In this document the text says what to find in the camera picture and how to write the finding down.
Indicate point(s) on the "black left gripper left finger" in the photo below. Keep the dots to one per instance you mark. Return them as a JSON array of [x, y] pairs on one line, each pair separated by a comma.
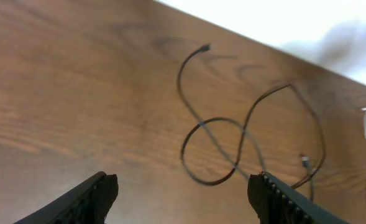
[[89, 202]]

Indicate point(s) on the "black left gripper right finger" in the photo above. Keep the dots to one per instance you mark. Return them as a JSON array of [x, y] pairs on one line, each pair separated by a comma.
[[276, 202]]

